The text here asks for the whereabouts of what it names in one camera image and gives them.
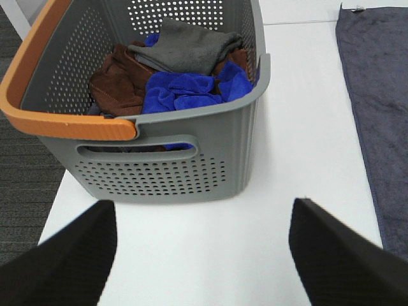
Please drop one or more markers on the grey folded towel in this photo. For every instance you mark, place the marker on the grey folded towel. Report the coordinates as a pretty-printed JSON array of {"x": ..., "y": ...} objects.
[{"x": 186, "y": 48}]

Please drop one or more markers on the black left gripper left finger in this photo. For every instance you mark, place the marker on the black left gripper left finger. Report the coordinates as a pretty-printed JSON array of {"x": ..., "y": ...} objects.
[{"x": 70, "y": 268}]

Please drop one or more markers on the dark grey towel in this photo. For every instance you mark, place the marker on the dark grey towel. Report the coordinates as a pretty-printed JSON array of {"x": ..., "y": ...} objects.
[{"x": 372, "y": 46}]

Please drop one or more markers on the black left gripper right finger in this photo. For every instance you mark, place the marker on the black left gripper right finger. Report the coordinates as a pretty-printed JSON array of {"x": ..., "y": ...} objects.
[{"x": 337, "y": 266}]

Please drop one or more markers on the grey perforated plastic basket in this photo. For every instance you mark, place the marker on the grey perforated plastic basket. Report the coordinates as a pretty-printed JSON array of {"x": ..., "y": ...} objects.
[{"x": 187, "y": 156}]

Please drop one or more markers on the brown towel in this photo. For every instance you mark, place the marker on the brown towel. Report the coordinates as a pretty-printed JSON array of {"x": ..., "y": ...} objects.
[{"x": 119, "y": 86}]

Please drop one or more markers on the blue towel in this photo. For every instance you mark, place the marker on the blue towel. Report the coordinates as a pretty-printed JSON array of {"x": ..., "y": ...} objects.
[{"x": 228, "y": 81}]

